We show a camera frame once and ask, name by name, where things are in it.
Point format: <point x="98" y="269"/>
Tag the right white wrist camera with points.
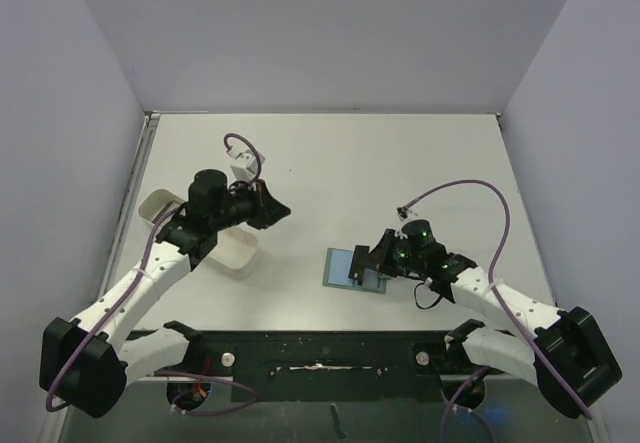
<point x="406" y="214"/>

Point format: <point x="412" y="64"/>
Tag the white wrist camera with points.
<point x="406" y="214"/>
<point x="244" y="164"/>

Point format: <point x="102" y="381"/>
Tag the white oblong tray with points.
<point x="237" y="253"/>

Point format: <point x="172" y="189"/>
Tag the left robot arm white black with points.
<point x="87" y="361"/>

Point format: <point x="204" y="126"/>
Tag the blue credit card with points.
<point x="339" y="267"/>

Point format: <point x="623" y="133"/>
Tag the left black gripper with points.
<point x="269" y="209"/>

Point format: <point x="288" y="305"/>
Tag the aluminium left side rail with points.
<point x="112" y="270"/>

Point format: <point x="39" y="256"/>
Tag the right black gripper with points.
<point x="378" y="256"/>

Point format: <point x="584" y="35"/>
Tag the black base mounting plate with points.
<point x="328" y="366"/>

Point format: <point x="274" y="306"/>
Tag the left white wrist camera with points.
<point x="244" y="164"/>

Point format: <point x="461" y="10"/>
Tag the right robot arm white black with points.
<point x="562" y="353"/>

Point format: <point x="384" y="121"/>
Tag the green card holder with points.
<point x="373" y="283"/>

